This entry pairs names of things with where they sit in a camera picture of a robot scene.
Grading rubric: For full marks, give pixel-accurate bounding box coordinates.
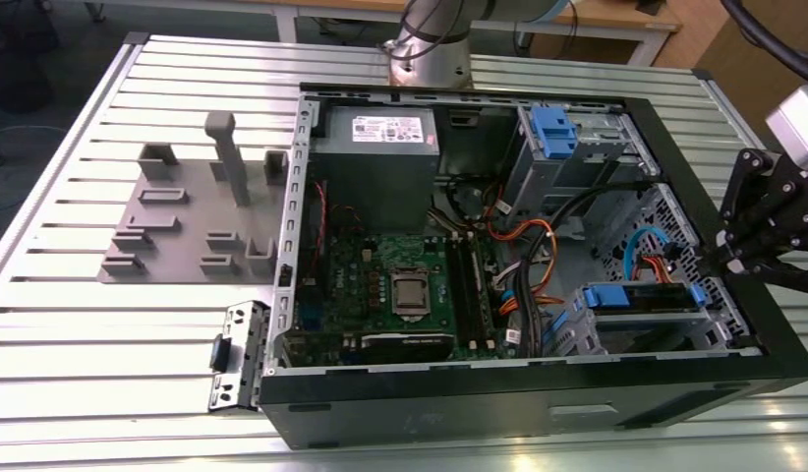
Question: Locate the wooden cabinet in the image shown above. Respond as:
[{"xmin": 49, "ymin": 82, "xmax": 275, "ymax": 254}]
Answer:
[{"xmin": 652, "ymin": 0, "xmax": 808, "ymax": 129}]

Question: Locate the orange wire bundle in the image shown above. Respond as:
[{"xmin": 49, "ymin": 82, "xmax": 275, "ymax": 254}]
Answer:
[{"xmin": 488, "ymin": 220, "xmax": 567, "ymax": 316}]

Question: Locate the black RAM stick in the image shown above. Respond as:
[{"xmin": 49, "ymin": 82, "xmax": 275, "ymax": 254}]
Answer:
[{"xmin": 463, "ymin": 230, "xmax": 499, "ymax": 346}]

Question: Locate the metal expansion slot bracket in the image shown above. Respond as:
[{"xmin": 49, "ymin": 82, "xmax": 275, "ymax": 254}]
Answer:
[{"xmin": 205, "ymin": 299, "xmax": 272, "ymax": 413}]

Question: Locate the grey parts rack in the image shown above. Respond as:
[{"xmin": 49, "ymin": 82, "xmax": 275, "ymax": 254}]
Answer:
[{"xmin": 96, "ymin": 111, "xmax": 291, "ymax": 286}]

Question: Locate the green motherboard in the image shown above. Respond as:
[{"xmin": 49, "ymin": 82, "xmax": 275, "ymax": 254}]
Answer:
[{"xmin": 295, "ymin": 233, "xmax": 521, "ymax": 365}]

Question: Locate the thick black cable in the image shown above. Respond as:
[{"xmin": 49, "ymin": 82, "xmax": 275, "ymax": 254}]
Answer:
[{"xmin": 515, "ymin": 179, "xmax": 648, "ymax": 358}]

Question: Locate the black graphics card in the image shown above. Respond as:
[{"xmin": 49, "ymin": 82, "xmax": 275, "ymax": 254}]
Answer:
[{"xmin": 279, "ymin": 329, "xmax": 457, "ymax": 368}]

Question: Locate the white desk frame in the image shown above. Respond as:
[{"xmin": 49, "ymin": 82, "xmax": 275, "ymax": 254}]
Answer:
[{"xmin": 81, "ymin": 0, "xmax": 405, "ymax": 45}]

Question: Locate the black office chair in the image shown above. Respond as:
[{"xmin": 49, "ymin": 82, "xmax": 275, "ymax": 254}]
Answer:
[{"xmin": 0, "ymin": 0, "xmax": 57, "ymax": 114}]

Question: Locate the silver CPU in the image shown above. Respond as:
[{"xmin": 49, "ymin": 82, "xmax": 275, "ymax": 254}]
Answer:
[{"xmin": 392, "ymin": 280, "xmax": 431, "ymax": 314}]

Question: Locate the black PC case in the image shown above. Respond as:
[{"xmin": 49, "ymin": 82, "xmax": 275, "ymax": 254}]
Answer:
[{"xmin": 257, "ymin": 81, "xmax": 808, "ymax": 449}]

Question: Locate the grey power supply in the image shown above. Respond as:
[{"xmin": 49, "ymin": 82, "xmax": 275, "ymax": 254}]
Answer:
[{"xmin": 309, "ymin": 105, "xmax": 443, "ymax": 235}]

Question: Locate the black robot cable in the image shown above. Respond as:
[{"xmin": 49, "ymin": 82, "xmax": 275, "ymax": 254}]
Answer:
[{"xmin": 719, "ymin": 0, "xmax": 808, "ymax": 92}]

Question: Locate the grey metal drive cage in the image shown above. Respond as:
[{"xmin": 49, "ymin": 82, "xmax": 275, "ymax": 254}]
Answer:
[{"xmin": 505, "ymin": 102, "xmax": 661, "ymax": 212}]

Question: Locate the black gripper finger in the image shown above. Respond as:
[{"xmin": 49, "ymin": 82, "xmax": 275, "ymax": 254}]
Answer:
[
  {"xmin": 715, "ymin": 147, "xmax": 799, "ymax": 257},
  {"xmin": 701, "ymin": 248, "xmax": 808, "ymax": 296}
]

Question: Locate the hard disk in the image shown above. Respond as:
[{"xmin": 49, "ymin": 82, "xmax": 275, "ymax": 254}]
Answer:
[{"xmin": 580, "ymin": 282, "xmax": 707, "ymax": 316}]

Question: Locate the blue drive cage latch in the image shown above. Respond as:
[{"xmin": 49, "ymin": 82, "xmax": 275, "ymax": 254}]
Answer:
[{"xmin": 527, "ymin": 106, "xmax": 576, "ymax": 161}]

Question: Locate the orange red power wire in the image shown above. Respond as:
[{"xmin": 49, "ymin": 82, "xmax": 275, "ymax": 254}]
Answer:
[{"xmin": 632, "ymin": 254, "xmax": 683, "ymax": 287}]

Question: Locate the wooden desk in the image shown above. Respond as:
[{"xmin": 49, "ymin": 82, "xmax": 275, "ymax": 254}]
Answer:
[{"xmin": 515, "ymin": 0, "xmax": 685, "ymax": 68}]

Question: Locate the thin red wire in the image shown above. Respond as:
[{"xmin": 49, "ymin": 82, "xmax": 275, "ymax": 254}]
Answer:
[{"xmin": 313, "ymin": 179, "xmax": 332, "ymax": 276}]

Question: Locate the CPU socket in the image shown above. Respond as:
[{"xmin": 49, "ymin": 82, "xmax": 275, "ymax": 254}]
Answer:
[{"xmin": 387, "ymin": 267, "xmax": 439, "ymax": 324}]

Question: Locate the metal disk bay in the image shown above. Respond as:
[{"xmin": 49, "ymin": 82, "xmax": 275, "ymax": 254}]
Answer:
[{"xmin": 571, "ymin": 282, "xmax": 751, "ymax": 355}]

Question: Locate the blue data wire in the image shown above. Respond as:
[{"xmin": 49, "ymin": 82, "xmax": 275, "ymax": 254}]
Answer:
[{"xmin": 624, "ymin": 228, "xmax": 681, "ymax": 279}]

